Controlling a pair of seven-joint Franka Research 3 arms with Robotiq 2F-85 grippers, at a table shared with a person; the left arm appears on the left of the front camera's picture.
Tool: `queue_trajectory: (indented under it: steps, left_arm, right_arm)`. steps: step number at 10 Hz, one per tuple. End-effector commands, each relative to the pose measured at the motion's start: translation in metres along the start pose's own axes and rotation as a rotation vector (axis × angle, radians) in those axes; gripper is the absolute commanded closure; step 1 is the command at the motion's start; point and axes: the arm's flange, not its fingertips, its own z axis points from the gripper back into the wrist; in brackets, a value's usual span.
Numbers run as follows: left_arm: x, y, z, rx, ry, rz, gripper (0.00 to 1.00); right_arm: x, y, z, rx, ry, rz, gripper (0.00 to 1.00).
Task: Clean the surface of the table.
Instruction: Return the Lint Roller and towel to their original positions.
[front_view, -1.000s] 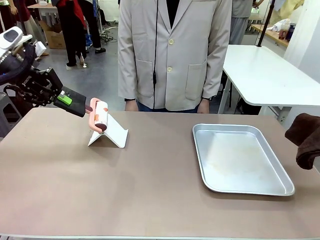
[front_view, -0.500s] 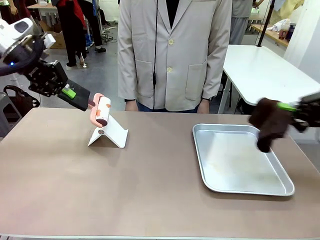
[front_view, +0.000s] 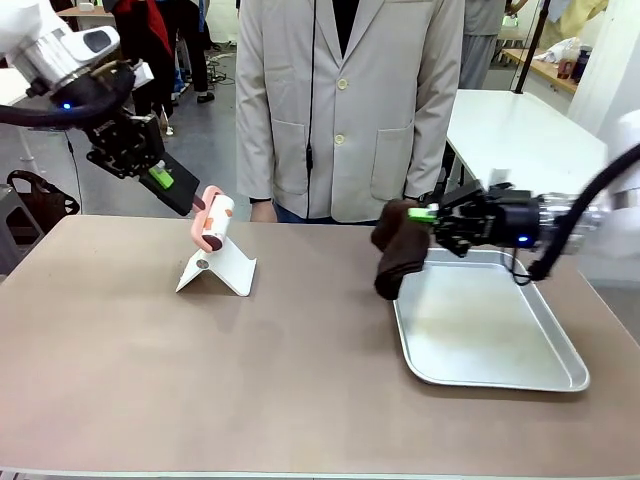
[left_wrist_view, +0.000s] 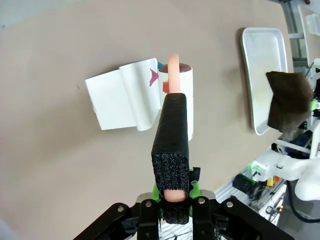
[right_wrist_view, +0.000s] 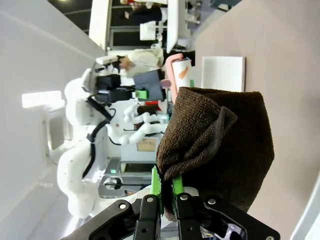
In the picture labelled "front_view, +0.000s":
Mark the black pole stand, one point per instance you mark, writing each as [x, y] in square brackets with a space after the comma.
[530, 45]

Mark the wooden workbench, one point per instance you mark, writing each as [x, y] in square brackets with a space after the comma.
[545, 72]

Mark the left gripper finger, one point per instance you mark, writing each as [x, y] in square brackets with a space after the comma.
[170, 197]
[180, 175]

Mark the person in beige jacket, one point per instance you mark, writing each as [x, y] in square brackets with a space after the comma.
[350, 125]

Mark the dark bottle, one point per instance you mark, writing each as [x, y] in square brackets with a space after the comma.
[582, 62]

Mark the silver metal tray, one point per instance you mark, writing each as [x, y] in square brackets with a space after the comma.
[480, 330]

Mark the white plastic bag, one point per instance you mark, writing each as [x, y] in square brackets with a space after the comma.
[562, 49]

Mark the red cup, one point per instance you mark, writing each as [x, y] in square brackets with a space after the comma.
[565, 67]

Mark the bystander in grey clothes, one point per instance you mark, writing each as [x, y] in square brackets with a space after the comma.
[482, 45]

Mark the person's right hand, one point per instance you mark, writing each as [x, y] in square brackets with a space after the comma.
[264, 211]

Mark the white folded stand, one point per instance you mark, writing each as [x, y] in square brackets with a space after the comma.
[225, 272]

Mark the bystander in red and black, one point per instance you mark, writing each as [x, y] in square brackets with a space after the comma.
[145, 40]

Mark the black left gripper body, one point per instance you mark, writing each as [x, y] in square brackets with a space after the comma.
[125, 145]

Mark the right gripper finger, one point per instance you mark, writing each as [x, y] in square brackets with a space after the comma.
[457, 240]
[465, 200]

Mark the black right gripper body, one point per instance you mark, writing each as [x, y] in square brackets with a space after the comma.
[512, 220]

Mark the brown terry cloth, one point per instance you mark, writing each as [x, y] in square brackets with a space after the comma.
[400, 250]

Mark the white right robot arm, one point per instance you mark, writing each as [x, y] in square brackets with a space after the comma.
[625, 220]

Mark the white side table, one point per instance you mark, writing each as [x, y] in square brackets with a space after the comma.
[520, 125]

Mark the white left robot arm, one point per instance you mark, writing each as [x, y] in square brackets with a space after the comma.
[50, 50]

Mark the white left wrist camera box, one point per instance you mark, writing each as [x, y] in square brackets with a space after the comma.
[143, 72]

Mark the bystander in yellow top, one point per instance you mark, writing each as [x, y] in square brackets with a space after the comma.
[585, 12]

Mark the bystander in black trousers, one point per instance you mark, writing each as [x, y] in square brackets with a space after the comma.
[192, 50]

